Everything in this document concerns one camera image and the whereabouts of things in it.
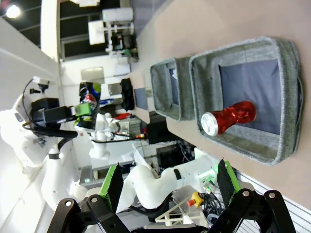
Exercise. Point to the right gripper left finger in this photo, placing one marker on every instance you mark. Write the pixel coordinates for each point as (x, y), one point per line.
(114, 187)

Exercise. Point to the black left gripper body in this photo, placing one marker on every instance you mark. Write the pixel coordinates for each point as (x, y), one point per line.
(45, 103)

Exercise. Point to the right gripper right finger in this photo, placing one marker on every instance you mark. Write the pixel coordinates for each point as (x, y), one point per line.
(224, 185)

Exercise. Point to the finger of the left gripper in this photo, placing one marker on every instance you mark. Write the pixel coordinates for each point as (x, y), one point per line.
(82, 109)

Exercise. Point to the colourful snack bag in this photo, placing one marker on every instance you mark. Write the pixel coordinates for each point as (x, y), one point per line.
(88, 97)

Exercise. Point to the crushed red drink can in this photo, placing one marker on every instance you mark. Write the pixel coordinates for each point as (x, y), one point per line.
(233, 116)

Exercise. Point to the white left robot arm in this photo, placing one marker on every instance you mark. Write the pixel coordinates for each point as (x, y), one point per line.
(150, 184)

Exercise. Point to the yellow emergency stop button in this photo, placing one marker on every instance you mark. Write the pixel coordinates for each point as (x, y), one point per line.
(195, 199)

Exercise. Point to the small white background robot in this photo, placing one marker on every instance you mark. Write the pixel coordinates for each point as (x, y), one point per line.
(104, 136)

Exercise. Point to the red cloth item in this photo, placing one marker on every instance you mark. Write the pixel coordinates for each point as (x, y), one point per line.
(124, 116)

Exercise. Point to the black backpack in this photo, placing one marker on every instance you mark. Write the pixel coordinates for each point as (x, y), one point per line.
(127, 94)

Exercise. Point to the blue grey board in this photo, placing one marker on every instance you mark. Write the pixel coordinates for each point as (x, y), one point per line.
(141, 98)

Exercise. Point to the black computer tower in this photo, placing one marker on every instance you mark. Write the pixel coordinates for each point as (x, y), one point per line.
(171, 155)

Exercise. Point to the black equipment box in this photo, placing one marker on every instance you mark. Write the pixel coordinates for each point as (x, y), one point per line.
(158, 128)

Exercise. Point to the white box machine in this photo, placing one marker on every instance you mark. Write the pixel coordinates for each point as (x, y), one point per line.
(96, 32)

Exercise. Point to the round ceiling lamp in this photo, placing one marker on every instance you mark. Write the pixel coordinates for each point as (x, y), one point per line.
(13, 11)

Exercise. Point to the grey fabric basket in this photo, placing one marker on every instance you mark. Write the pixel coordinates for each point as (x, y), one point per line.
(206, 85)
(184, 92)

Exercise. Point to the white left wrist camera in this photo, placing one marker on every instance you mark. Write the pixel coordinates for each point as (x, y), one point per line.
(41, 81)

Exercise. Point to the grey wall panel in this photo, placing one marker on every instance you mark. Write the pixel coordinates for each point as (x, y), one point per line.
(92, 75)

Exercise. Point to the slotted aluminium base plate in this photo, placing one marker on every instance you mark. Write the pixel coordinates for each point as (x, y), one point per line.
(279, 201)

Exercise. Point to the white plastic frame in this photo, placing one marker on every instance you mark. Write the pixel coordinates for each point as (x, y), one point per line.
(175, 214)

